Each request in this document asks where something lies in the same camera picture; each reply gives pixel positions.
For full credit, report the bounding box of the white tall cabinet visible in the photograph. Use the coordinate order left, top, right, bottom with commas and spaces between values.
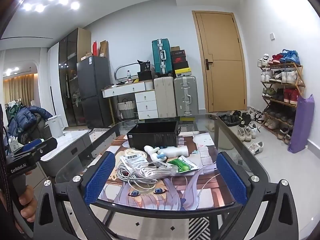
47, 42, 63, 123

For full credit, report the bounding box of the grey suitcase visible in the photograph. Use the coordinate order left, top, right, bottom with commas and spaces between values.
174, 76, 198, 117

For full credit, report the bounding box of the purple bag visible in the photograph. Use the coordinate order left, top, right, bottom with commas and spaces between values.
287, 94, 315, 154

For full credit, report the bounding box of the thin white cable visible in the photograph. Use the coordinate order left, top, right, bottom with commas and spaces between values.
117, 164, 160, 193

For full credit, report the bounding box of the blue puffer jacket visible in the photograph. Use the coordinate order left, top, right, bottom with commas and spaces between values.
7, 106, 53, 145

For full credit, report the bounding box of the flat cardboard box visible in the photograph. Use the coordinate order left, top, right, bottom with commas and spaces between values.
99, 41, 110, 58

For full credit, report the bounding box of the person's left hand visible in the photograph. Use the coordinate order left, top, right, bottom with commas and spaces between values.
19, 170, 37, 221

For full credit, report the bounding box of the white sneaker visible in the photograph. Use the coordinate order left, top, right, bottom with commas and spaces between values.
248, 141, 264, 155

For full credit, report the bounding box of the black refrigerator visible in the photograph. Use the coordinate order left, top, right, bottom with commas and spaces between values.
76, 56, 114, 129

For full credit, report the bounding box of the black storage box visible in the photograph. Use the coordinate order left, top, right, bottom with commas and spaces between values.
126, 120, 181, 149

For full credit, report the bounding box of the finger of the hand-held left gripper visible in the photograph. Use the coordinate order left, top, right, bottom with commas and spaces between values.
25, 137, 58, 160
11, 139, 42, 157

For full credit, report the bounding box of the beige suitcase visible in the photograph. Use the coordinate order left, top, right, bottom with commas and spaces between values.
153, 77, 177, 118

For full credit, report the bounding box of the white desk with drawers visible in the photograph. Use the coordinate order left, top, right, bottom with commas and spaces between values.
102, 81, 159, 119

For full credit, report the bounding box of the black bag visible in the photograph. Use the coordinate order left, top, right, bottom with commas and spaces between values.
137, 59, 153, 82

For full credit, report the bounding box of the pile of sneakers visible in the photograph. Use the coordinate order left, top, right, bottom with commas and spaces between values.
217, 107, 266, 142

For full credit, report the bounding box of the white woven basket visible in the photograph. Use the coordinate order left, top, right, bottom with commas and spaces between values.
117, 99, 137, 119

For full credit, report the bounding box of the teal suitcase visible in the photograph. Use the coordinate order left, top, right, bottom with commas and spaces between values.
151, 39, 173, 75

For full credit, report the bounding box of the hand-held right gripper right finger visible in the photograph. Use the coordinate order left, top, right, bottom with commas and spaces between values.
215, 152, 298, 240

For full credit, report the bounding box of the dark glass cabinet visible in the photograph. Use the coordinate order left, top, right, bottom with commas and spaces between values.
59, 27, 92, 128

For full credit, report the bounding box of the grey cabinet with white top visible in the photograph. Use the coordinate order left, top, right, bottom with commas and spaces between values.
37, 130, 93, 189

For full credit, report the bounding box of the oval mirror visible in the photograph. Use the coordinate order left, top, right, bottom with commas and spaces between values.
114, 62, 144, 85

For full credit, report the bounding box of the printed desk mat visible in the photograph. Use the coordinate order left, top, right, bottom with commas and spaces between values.
96, 129, 237, 211

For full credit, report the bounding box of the white plush toy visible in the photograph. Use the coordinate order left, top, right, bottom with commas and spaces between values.
144, 145, 190, 162

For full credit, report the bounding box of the glass table with dark frame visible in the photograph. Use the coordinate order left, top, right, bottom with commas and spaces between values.
55, 114, 272, 240

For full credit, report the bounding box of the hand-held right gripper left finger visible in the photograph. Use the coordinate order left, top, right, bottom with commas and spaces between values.
34, 151, 117, 240

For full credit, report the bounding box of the white packet with text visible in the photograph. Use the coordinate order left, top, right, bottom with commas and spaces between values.
129, 161, 177, 180

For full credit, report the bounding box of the beige curtain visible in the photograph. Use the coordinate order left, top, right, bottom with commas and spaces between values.
3, 74, 38, 105

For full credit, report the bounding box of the white printed packet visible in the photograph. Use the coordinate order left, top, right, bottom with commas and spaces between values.
120, 154, 148, 167

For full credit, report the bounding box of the black white patterned rug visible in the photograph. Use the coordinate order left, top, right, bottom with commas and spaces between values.
189, 217, 211, 240

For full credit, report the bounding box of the green packet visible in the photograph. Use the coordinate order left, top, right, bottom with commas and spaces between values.
168, 156, 200, 174

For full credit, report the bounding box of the white kettle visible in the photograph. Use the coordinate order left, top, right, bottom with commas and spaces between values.
47, 114, 64, 138

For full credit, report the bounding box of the wooden door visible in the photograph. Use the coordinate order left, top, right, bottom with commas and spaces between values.
192, 10, 248, 113

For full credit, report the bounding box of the shoe rack with shoes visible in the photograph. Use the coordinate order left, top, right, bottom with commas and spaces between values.
257, 49, 302, 143

